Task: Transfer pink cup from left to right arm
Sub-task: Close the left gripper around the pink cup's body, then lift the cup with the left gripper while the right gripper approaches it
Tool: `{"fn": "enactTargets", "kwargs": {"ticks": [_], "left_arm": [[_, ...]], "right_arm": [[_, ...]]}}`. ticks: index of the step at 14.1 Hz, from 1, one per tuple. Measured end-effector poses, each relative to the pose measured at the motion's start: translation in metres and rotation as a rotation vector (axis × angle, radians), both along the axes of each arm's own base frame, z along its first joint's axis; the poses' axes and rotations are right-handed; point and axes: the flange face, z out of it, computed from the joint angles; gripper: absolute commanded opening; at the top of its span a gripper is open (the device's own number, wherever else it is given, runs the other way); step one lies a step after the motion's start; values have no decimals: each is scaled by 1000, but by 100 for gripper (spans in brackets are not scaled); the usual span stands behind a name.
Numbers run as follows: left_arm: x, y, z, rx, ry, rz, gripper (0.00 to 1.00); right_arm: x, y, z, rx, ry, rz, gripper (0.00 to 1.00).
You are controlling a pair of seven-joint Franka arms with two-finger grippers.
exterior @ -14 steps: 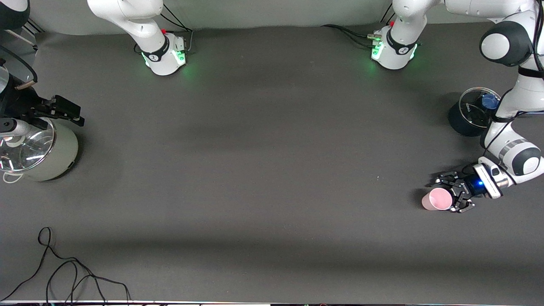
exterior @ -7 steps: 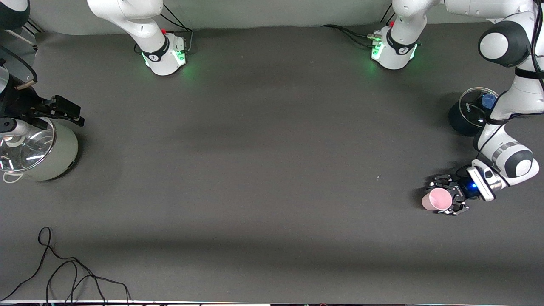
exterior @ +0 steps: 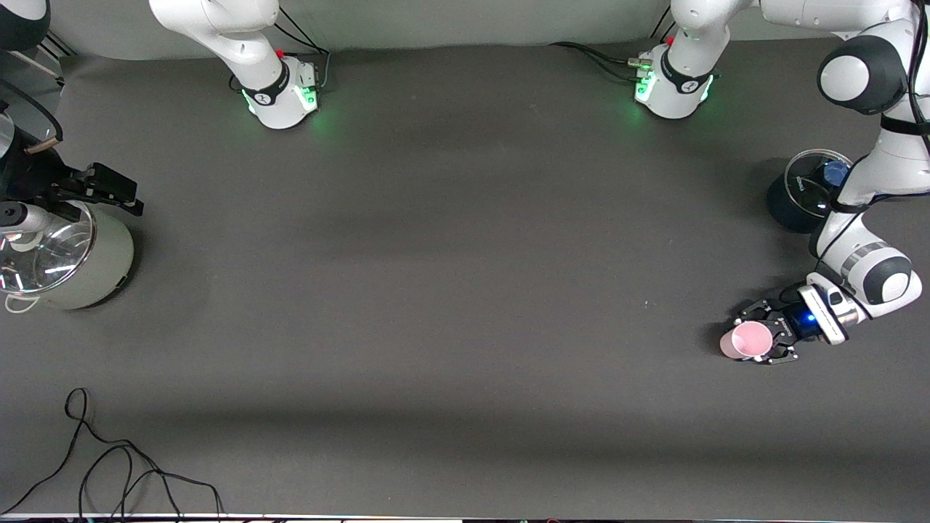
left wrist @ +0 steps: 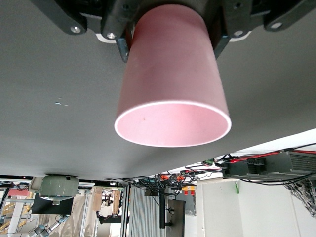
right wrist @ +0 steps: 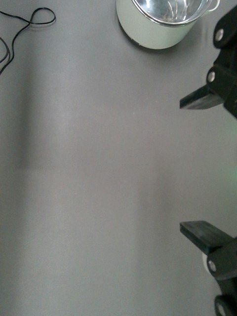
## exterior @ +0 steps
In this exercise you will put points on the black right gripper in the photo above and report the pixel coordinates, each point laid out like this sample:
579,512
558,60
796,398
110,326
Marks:
38,176

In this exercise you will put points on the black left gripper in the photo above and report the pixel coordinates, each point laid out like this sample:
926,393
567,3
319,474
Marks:
787,324

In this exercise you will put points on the pink plastic cup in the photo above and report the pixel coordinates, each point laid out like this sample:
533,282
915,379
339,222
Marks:
748,340

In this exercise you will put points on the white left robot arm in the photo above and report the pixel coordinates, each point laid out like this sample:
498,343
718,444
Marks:
864,73

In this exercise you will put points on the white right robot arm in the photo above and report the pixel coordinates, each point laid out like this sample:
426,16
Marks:
269,94

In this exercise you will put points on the grey-green cooking pot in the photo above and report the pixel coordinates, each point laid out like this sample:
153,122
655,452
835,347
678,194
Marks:
102,261

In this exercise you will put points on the glass lid with pale knob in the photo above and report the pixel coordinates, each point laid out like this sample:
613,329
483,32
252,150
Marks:
58,254

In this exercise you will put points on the dark blue saucepan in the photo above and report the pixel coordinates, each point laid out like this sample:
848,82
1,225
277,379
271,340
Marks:
788,211

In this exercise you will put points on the glass lid with blue knob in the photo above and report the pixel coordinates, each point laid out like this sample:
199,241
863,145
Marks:
810,181

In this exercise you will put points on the dark grey table cloth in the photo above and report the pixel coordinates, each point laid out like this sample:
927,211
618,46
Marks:
465,290

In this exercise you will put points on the aluminium frame rail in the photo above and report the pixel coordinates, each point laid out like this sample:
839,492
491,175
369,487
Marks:
54,47
923,27

